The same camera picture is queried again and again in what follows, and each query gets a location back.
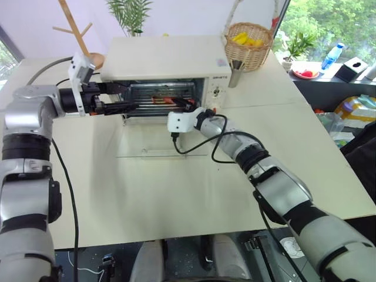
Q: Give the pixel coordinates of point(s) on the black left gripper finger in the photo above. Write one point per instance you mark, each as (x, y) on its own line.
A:
(113, 87)
(120, 107)

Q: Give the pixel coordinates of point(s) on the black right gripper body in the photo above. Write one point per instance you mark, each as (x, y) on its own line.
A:
(190, 106)

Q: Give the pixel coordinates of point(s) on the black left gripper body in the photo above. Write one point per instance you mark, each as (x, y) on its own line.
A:
(89, 98)

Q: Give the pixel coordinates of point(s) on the sausage tray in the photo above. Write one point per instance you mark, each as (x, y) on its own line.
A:
(161, 100)

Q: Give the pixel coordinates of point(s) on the cream toaster oven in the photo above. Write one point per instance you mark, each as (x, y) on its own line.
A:
(164, 58)

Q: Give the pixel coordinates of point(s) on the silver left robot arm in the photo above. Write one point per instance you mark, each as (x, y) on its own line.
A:
(26, 188)

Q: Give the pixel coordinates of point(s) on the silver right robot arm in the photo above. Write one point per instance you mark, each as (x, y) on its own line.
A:
(282, 194)

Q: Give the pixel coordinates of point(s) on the metal cup with chopsticks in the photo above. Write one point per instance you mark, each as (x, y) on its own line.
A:
(235, 75)

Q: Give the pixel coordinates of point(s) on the wooden branch stand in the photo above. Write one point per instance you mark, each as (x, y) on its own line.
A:
(79, 32)

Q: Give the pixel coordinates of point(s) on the tall green leafy plant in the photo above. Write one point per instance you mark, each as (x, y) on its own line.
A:
(130, 14)

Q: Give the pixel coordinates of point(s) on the yellow fruit pieces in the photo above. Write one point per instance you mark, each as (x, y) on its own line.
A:
(245, 39)

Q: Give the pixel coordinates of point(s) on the red plate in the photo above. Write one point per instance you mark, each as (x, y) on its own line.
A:
(305, 74)

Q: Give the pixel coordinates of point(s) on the small potted plant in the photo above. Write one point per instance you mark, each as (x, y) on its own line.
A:
(296, 47)

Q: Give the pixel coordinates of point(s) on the clear plastic container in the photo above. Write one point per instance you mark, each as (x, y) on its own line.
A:
(335, 126)

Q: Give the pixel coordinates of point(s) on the clear water bottle blue cap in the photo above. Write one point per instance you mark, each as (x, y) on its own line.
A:
(332, 57)

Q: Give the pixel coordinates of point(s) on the grey rounded robot leg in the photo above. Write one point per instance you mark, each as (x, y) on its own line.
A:
(232, 258)
(147, 261)

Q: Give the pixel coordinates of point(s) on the black tissue box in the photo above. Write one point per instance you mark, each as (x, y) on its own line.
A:
(351, 69)

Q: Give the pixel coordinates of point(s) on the colourful patterned bag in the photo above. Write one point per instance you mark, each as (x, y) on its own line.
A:
(357, 107)

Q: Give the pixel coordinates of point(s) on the white round disc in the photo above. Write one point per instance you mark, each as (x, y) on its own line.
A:
(290, 246)

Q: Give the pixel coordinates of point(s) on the black fabric object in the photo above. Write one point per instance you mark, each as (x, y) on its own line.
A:
(364, 158)

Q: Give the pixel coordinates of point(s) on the white cup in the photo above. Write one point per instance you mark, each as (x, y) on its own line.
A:
(371, 72)

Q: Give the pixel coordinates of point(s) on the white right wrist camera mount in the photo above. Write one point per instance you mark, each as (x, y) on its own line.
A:
(182, 120)

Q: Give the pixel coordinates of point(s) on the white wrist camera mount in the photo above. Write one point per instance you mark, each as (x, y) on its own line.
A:
(78, 66)
(182, 120)

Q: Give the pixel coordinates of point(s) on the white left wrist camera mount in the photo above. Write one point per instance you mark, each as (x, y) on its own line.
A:
(78, 66)

